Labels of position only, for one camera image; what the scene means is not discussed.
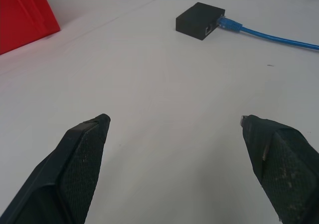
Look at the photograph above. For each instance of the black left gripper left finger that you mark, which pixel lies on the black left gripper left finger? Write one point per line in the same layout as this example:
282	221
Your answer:
74	174

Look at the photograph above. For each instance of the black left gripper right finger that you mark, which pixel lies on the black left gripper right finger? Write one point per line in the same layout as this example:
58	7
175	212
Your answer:
286	174

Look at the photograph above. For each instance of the black plastic box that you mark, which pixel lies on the black plastic box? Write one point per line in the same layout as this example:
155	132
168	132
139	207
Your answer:
197	21

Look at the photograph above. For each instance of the red plastic bin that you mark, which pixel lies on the red plastic bin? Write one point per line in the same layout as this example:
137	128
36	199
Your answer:
22	17

